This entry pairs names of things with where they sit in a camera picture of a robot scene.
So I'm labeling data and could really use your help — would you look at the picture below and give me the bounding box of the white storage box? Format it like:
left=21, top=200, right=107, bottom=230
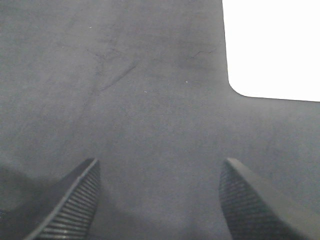
left=222, top=0, right=320, bottom=102

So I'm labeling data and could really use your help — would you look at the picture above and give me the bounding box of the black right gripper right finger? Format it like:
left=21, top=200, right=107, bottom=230
left=218, top=158, right=320, bottom=240

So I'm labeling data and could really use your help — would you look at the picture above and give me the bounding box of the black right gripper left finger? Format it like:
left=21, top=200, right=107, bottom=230
left=23, top=158, right=101, bottom=240

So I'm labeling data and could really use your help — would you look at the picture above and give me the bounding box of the black table mat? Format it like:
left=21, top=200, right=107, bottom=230
left=0, top=0, right=320, bottom=240

